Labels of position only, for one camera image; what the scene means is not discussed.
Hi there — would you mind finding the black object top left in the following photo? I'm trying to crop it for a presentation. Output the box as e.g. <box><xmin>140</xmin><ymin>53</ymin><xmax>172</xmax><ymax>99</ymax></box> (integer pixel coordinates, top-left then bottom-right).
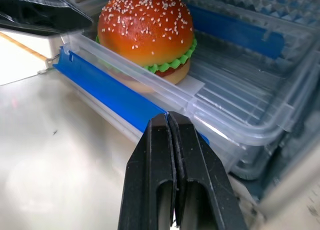
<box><xmin>0</xmin><ymin>0</ymin><xmax>95</xmax><ymax>66</ymax></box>

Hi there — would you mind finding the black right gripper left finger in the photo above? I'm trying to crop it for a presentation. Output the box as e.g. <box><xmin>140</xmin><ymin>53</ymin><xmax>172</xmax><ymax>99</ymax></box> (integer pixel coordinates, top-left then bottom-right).
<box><xmin>117</xmin><ymin>112</ymin><xmax>179</xmax><ymax>230</ymax></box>

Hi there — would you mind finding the clear container with blue clips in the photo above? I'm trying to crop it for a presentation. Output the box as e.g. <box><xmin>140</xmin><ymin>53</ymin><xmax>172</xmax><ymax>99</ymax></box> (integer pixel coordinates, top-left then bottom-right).
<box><xmin>52</xmin><ymin>0</ymin><xmax>320</xmax><ymax>200</ymax></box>

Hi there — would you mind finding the toy sesame hamburger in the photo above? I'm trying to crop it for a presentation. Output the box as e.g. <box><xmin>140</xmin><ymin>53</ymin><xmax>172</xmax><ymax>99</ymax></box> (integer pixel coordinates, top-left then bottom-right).
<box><xmin>95</xmin><ymin>0</ymin><xmax>198</xmax><ymax>94</ymax></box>

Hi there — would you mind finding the blue-grey studded mat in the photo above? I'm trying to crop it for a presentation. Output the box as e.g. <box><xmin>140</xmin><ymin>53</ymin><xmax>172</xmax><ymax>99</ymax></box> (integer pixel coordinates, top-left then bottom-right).
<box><xmin>224</xmin><ymin>0</ymin><xmax>320</xmax><ymax>25</ymax></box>

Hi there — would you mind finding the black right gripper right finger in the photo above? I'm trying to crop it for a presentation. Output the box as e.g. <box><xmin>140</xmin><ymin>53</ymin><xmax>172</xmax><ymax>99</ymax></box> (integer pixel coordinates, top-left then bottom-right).
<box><xmin>168</xmin><ymin>111</ymin><xmax>250</xmax><ymax>230</ymax></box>

